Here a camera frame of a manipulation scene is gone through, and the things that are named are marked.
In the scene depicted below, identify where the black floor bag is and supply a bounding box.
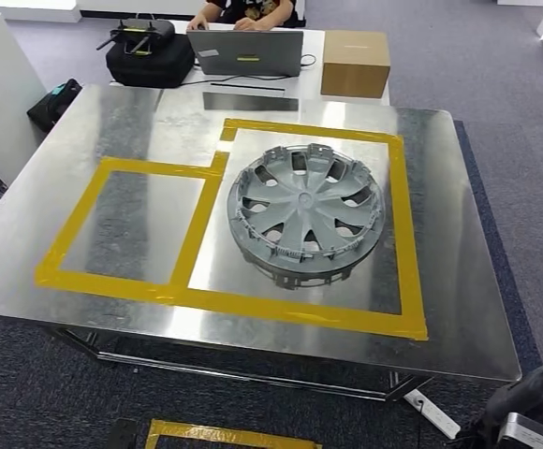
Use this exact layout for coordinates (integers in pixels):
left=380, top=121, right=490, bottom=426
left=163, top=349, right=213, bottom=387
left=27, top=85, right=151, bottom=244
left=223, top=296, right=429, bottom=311
left=27, top=79, right=83, bottom=133

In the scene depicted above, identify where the black remote controller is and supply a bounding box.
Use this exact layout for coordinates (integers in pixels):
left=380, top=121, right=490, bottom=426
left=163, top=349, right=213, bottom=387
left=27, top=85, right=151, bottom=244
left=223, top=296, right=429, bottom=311
left=95, top=17, right=176, bottom=57

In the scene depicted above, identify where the yellow floor tape marking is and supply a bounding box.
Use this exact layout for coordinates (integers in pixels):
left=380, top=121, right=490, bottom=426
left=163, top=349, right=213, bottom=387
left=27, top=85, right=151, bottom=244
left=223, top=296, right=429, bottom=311
left=145, top=419, right=323, bottom=449

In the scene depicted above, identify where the white power strip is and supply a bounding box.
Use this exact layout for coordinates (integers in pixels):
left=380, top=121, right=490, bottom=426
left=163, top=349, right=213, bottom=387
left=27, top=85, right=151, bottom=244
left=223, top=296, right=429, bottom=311
left=403, top=388, right=461, bottom=442

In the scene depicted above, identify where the grey laptop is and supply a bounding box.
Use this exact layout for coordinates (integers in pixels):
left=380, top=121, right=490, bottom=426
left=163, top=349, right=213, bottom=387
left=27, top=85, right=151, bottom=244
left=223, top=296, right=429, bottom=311
left=187, top=29, right=304, bottom=79

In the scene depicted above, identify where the steel workbench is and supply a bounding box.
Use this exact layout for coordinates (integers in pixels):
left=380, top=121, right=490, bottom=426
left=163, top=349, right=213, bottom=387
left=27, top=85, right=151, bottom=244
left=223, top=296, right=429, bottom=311
left=0, top=83, right=523, bottom=404

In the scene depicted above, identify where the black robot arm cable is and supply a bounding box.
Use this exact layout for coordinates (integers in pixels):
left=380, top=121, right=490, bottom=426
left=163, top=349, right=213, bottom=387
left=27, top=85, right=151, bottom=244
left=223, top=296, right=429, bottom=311
left=447, top=421, right=488, bottom=449

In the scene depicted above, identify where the yellow workbench tape marking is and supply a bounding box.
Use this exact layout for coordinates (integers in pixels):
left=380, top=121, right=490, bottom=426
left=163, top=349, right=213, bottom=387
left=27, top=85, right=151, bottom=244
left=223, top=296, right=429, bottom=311
left=33, top=117, right=429, bottom=342

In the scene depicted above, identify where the black carrying case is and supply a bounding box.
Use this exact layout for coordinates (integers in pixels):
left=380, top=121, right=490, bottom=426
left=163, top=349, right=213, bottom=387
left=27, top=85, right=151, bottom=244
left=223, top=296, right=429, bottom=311
left=104, top=34, right=196, bottom=89

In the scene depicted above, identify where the person's left hand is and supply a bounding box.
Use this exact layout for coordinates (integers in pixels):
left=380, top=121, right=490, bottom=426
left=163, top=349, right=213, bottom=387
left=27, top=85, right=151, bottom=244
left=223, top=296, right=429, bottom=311
left=234, top=16, right=268, bottom=32

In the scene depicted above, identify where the silver wheel hubcap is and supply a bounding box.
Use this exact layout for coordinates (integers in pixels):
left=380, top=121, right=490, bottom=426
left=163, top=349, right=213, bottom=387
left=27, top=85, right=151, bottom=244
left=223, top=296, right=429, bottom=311
left=226, top=143, right=386, bottom=291

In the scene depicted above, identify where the black floor cable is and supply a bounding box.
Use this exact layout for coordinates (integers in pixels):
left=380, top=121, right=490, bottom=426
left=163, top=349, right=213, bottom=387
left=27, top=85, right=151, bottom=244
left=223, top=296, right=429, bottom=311
left=414, top=402, right=426, bottom=449

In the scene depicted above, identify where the white cabinet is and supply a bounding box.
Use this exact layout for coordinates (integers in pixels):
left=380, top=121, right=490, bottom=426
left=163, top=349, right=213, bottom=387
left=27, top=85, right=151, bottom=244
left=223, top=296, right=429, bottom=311
left=0, top=10, right=48, bottom=187

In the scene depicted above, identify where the person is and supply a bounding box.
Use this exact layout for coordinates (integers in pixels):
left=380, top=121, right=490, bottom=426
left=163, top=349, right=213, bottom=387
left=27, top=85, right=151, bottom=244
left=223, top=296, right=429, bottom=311
left=186, top=0, right=308, bottom=32

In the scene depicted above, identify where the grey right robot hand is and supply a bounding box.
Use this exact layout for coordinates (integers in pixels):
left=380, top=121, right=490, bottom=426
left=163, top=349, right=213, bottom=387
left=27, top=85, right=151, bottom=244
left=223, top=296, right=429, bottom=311
left=482, top=364, right=543, bottom=435

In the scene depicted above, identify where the white desk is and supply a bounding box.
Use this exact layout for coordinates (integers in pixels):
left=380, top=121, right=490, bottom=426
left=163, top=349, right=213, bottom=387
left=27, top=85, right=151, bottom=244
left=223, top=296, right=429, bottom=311
left=110, top=18, right=391, bottom=107

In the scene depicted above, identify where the brown cardboard box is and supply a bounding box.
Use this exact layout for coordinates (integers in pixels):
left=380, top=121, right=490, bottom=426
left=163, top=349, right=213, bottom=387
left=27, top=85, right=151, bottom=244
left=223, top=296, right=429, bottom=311
left=321, top=29, right=392, bottom=99

